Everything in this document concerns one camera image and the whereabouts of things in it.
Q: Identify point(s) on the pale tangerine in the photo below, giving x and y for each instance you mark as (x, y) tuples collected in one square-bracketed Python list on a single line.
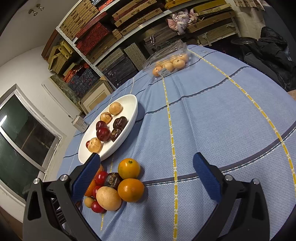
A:
[(157, 70), (178, 63), (168, 66), (185, 56)]

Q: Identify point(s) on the metal wall hook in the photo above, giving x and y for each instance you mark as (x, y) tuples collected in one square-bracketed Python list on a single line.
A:
[(33, 12), (40, 7)]

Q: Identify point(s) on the white wall conduit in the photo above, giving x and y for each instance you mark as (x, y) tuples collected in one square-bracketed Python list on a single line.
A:
[(55, 97)]

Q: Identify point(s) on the stacks of storage boxes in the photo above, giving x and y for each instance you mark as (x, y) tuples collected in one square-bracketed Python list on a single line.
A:
[(92, 37)]

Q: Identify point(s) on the large dark red plum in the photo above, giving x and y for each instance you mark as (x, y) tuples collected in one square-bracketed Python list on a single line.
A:
[(103, 134)]

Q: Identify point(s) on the small dark red plum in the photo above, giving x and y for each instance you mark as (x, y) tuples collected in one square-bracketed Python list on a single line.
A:
[(101, 124)]

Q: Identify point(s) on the small tan longan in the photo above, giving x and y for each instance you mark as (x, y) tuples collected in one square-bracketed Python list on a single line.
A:
[(88, 201)]

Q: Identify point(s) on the sliding window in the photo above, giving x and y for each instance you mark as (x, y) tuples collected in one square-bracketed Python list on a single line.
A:
[(23, 139)]

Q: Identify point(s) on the blue striped tablecloth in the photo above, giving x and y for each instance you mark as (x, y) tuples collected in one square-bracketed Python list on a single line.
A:
[(208, 127)]

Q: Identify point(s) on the checked hanging cloth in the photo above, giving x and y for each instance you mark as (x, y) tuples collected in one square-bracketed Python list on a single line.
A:
[(247, 3)]

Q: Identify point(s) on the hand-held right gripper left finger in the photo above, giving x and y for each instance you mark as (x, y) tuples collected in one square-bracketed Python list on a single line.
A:
[(85, 178)]

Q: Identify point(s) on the white cup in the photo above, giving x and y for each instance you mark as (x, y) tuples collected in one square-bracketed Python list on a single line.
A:
[(80, 124)]

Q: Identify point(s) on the mottled green board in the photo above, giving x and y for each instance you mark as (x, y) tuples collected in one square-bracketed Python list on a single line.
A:
[(63, 87)]

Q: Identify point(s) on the tan round pear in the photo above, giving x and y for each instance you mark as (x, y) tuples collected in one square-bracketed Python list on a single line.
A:
[(115, 108), (108, 198)]

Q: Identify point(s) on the red cherry tomato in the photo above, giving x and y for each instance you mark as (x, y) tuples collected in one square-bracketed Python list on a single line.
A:
[(87, 144), (97, 207), (101, 177), (96, 191)]

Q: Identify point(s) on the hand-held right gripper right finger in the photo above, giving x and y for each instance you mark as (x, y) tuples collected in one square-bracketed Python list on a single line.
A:
[(208, 178)]

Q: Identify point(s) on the black round stool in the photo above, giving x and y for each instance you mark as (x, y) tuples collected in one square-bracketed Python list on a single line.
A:
[(242, 41)]

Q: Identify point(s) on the speckled tan pear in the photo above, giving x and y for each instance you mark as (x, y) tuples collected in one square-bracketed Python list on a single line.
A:
[(95, 144), (106, 117)]

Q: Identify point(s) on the white oval plate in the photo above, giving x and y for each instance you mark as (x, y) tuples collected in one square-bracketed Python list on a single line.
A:
[(129, 109)]

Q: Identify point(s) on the pink cloth bundle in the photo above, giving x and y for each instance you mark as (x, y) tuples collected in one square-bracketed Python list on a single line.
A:
[(181, 20)]

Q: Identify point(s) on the yellow-green orange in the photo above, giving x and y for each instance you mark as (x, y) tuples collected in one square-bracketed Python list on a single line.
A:
[(129, 168)]

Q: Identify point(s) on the black jacket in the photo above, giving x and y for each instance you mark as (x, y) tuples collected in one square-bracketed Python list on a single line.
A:
[(277, 53)]

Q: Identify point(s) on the white metal shelf rack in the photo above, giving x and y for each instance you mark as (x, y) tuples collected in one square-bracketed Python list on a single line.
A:
[(81, 55)]

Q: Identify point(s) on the clear plastic clamshell box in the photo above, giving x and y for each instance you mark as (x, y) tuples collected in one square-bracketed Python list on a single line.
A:
[(166, 51)]

